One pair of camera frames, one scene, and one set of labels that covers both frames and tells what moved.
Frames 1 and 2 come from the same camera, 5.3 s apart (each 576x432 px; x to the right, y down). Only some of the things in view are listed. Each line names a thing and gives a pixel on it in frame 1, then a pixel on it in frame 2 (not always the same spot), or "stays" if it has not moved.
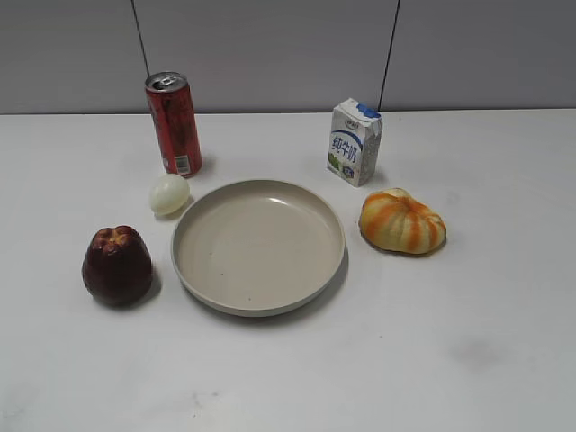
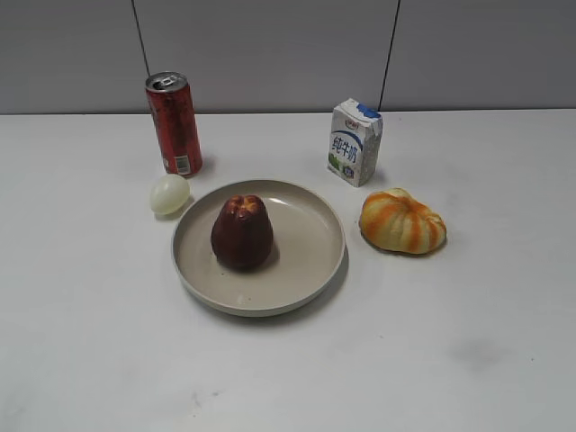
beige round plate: (260, 248) stays
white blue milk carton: (355, 136) stays
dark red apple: (117, 267) → (242, 237)
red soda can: (171, 100) stays
